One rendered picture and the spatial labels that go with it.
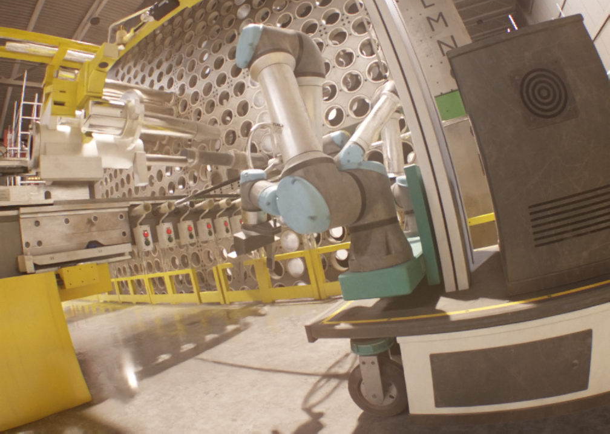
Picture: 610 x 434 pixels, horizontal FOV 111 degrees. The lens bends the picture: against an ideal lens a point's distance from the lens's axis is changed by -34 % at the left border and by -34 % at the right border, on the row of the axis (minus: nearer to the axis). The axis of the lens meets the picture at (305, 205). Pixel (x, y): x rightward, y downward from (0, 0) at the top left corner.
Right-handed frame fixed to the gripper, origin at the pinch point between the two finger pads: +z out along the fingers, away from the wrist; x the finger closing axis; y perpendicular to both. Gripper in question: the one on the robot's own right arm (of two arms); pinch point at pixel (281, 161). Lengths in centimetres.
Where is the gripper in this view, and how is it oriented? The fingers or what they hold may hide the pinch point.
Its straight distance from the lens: 137.9
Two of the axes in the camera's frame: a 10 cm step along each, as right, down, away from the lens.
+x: -1.0, 8.4, -5.3
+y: -5.5, -4.9, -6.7
